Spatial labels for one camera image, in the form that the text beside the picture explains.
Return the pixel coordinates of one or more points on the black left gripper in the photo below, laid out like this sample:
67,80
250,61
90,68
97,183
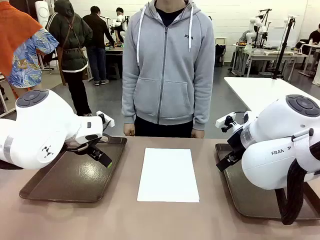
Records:
90,143

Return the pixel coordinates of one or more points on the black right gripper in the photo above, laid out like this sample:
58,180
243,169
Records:
237,141

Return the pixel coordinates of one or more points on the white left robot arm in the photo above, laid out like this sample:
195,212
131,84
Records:
37,130

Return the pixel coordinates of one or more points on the person's grey sleeved left forearm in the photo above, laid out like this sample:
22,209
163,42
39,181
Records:
203,107

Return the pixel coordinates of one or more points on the person's grey sleeved right forearm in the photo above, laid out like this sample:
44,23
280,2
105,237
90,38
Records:
128,105

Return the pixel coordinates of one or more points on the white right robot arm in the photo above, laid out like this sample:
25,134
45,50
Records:
272,140

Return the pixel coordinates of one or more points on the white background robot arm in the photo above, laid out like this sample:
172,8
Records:
115,23
253,21

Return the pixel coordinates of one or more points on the person's left hand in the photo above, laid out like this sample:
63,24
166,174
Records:
198,133

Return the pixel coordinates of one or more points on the person's right hand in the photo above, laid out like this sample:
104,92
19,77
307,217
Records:
129,130

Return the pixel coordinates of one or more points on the brown plastic serving tray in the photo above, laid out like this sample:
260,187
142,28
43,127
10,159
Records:
75,180
252,200

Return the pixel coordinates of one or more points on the stack of white A4 paper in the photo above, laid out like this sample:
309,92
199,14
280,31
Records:
168,175

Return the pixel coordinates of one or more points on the person in grey hoodie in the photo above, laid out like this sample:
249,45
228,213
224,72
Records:
165,75

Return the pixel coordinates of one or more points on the background work table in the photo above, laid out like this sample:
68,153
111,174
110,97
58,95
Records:
113,49

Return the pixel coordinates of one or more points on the person in dark green jacket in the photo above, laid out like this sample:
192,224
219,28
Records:
72,37

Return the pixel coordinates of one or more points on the black tripod stand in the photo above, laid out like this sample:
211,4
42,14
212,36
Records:
283,50

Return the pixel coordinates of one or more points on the person in black jacket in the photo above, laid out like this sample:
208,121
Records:
98,30

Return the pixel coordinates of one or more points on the background person with black hair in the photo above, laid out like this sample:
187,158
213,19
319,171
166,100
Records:
120,12

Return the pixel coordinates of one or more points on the seated person in black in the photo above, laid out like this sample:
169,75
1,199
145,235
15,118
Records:
315,35

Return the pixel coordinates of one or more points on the white standing appliance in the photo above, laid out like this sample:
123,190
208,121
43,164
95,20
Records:
42,12

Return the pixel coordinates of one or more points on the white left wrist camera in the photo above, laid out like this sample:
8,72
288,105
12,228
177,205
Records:
108,121

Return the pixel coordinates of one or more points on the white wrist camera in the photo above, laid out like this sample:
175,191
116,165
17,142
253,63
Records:
108,121
225,120

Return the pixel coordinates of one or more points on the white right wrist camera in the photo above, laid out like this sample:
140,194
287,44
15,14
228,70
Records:
225,120

